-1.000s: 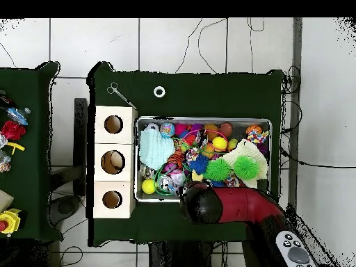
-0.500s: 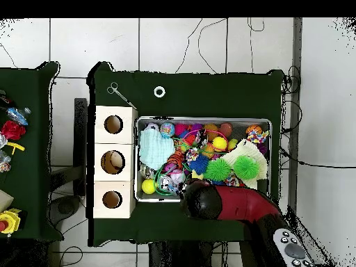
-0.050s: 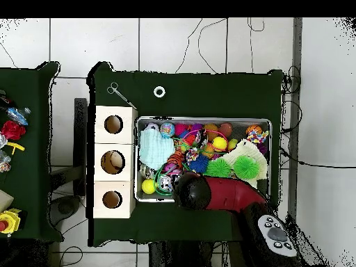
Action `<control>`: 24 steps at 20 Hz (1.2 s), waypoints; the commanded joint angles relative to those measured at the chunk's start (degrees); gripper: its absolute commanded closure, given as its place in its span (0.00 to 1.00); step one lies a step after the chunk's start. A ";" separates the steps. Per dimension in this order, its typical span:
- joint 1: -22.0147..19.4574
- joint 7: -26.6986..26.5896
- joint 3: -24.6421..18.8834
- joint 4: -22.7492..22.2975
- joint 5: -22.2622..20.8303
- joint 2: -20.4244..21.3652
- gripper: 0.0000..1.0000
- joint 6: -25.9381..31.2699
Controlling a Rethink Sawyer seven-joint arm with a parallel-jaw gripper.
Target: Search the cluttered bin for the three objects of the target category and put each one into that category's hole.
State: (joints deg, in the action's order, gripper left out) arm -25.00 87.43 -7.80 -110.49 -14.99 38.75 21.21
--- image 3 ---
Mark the yellow emergency stop button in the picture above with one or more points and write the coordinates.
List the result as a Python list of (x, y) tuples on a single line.
[(9, 221)]

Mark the dark green tablecloth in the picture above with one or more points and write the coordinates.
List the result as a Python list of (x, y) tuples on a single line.
[(208, 97), (33, 167)]

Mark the yellow plastic piece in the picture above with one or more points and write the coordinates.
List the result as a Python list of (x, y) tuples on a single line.
[(16, 146)]

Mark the orange basketball toy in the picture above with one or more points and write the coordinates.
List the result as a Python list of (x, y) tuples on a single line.
[(253, 129)]

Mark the crushed clear plastic bottle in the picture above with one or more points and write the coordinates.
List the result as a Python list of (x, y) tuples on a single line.
[(166, 183)]

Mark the yellow smiley ball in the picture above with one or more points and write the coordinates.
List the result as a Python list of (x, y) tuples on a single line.
[(219, 143)]

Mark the cream knitted cloth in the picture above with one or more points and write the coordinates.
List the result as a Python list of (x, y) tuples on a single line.
[(250, 148)]

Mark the large green spiky toy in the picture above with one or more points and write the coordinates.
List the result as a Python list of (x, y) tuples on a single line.
[(246, 167)]

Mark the red crumpled item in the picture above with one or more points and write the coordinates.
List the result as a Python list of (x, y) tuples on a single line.
[(12, 130)]

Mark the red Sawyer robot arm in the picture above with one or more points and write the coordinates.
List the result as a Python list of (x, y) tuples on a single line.
[(230, 194)]

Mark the small green spiky toy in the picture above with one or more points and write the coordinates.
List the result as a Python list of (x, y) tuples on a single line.
[(219, 168)]

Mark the globe print ball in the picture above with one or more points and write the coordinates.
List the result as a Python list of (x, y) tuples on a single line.
[(167, 130)]

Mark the light blue muslin cloth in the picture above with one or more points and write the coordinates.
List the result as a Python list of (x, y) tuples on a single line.
[(155, 150)]

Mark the blue spiky ball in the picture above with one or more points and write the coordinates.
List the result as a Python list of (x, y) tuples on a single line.
[(198, 164)]

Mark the wooden box with three holes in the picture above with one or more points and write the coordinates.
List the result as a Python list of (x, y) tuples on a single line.
[(128, 155)]

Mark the blue and clear packet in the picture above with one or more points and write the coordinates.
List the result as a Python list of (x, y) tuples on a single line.
[(18, 115)]

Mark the black upright panel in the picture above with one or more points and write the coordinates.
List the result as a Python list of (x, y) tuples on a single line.
[(80, 125)]

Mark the clear plastic packet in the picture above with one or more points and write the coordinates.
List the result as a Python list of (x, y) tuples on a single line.
[(5, 162)]

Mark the colourful spotted cloth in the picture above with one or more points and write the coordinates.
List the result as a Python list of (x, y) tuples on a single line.
[(257, 136)]

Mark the beige box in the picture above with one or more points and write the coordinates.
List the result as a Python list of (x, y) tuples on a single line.
[(5, 200)]

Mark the tiger striped plush toy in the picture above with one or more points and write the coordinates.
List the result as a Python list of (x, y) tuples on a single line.
[(175, 158)]

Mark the silver scissors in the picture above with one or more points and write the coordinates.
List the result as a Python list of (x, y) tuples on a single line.
[(119, 94)]

